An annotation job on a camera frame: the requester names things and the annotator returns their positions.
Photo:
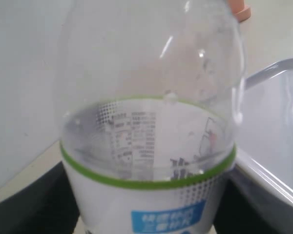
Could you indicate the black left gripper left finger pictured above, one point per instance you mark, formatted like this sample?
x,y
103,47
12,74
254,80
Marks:
x,y
46,206

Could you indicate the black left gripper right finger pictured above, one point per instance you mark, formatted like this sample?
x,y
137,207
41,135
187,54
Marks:
x,y
248,208

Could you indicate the clear plastic drink bottle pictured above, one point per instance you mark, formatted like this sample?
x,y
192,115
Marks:
x,y
148,100

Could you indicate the white rectangular plastic tray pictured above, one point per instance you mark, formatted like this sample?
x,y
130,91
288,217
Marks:
x,y
264,171

